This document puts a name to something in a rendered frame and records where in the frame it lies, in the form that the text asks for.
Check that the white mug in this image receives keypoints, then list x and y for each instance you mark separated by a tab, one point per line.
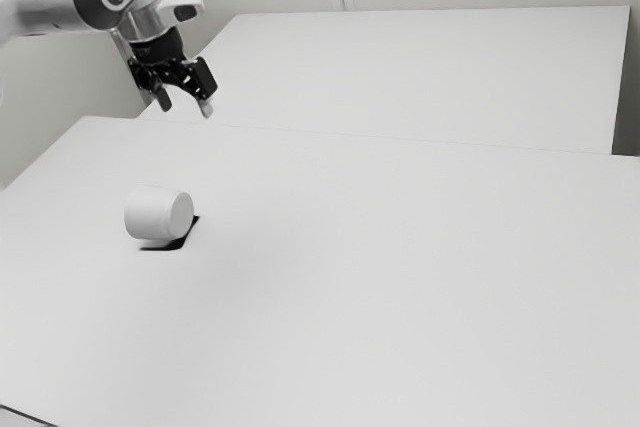
157	213

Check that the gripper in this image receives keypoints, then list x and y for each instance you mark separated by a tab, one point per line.
161	52

